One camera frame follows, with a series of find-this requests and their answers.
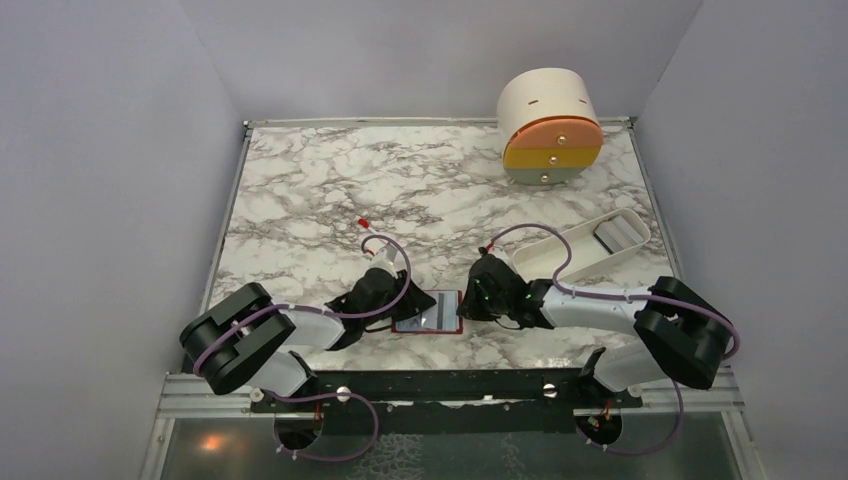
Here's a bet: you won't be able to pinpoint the round pastel drawer organizer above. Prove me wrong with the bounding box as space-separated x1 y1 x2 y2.
496 68 604 186

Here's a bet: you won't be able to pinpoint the white plastic tray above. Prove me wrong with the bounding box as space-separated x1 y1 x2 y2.
510 208 652 283

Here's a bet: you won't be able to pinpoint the purple cable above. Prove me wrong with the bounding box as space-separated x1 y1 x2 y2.
479 223 743 457
192 218 413 379

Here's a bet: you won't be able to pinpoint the credit cards in tray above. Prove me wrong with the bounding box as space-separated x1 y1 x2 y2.
593 216 645 255

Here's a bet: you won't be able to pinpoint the red card holder wallet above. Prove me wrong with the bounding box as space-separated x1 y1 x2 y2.
390 290 464 335

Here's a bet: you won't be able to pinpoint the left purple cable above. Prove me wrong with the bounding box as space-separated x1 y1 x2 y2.
192 218 413 379

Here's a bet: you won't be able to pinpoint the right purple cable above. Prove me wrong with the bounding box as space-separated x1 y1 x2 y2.
479 223 743 457

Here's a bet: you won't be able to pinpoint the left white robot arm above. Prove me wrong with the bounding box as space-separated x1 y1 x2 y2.
179 267 436 411

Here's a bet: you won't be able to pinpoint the black mounting rail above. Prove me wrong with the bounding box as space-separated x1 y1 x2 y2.
250 368 642 436

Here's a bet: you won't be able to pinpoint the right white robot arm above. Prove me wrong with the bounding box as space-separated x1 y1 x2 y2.
457 254 736 407

